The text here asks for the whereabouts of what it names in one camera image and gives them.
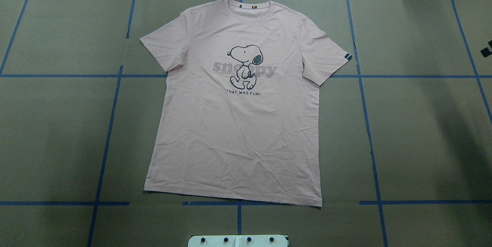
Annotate pink Snoopy t-shirt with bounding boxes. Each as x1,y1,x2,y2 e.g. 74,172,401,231
140,0,352,208

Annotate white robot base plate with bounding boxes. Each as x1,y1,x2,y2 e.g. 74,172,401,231
188,234,289,247

